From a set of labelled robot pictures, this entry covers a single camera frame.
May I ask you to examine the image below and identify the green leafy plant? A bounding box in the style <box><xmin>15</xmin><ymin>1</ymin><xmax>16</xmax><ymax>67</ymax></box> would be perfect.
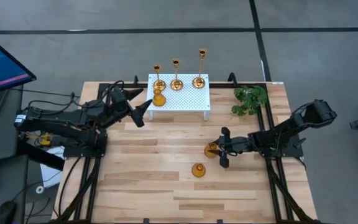
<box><xmin>231</xmin><ymin>85</ymin><xmax>269</xmax><ymax>118</ymax></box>

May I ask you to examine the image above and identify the black computer mouse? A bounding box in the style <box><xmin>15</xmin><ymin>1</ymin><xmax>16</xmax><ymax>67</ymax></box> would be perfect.
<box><xmin>0</xmin><ymin>200</ymin><xmax>18</xmax><ymax>224</ymax></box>

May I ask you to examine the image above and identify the black aluminium table frame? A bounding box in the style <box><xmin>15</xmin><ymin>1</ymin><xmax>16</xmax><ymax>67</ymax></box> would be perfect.
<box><xmin>51</xmin><ymin>73</ymin><xmax>319</xmax><ymax>224</ymax></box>

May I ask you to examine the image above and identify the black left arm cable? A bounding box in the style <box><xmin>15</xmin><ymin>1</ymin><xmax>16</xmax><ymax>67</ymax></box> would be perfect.
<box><xmin>26</xmin><ymin>80</ymin><xmax>126</xmax><ymax>118</ymax></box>

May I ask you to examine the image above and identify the medium brass candlestick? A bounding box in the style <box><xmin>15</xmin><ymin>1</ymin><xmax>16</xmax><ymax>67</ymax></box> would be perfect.
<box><xmin>170</xmin><ymin>58</ymin><xmax>185</xmax><ymax>91</ymax></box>

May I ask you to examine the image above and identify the white paper sheet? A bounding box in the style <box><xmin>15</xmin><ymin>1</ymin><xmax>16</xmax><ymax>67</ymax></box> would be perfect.
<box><xmin>39</xmin><ymin>146</ymin><xmax>67</xmax><ymax>188</ymax></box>

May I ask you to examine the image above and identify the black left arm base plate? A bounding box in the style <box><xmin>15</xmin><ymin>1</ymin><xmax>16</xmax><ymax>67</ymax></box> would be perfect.
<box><xmin>63</xmin><ymin>133</ymin><xmax>108</xmax><ymax>158</ymax></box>

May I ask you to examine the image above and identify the tall gold candlestick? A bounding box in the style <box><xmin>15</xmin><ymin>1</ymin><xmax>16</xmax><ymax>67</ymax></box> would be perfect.
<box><xmin>152</xmin><ymin>63</ymin><xmax>167</xmax><ymax>91</ymax></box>

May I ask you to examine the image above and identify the yellow cable connector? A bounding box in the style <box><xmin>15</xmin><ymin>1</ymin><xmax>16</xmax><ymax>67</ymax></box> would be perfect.
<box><xmin>26</xmin><ymin>132</ymin><xmax>53</xmax><ymax>147</ymax></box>

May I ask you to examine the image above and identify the amber ribbed glass candle holder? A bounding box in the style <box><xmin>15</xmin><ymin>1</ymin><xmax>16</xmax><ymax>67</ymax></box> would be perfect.
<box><xmin>191</xmin><ymin>162</ymin><xmax>207</xmax><ymax>179</ymax></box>
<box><xmin>203</xmin><ymin>142</ymin><xmax>219</xmax><ymax>159</ymax></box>
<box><xmin>152</xmin><ymin>88</ymin><xmax>167</xmax><ymax>108</ymax></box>

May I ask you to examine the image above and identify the white perforated metal shelf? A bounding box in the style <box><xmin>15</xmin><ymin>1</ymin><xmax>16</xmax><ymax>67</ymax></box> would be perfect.
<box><xmin>146</xmin><ymin>73</ymin><xmax>211</xmax><ymax>121</ymax></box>

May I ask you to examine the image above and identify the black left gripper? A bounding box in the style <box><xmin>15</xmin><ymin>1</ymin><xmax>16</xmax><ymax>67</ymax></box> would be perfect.
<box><xmin>104</xmin><ymin>87</ymin><xmax>153</xmax><ymax>128</ymax></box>

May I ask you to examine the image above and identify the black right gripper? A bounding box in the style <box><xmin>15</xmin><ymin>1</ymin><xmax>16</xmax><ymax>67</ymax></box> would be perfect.
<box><xmin>218</xmin><ymin>126</ymin><xmax>254</xmax><ymax>169</ymax></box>

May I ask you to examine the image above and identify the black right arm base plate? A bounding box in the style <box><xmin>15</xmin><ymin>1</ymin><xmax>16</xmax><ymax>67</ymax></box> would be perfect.
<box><xmin>259</xmin><ymin>133</ymin><xmax>304</xmax><ymax>158</ymax></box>

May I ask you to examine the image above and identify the tall brass candlestick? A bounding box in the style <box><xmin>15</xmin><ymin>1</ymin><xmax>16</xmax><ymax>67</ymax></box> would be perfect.
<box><xmin>192</xmin><ymin>47</ymin><xmax>208</xmax><ymax>90</ymax></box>

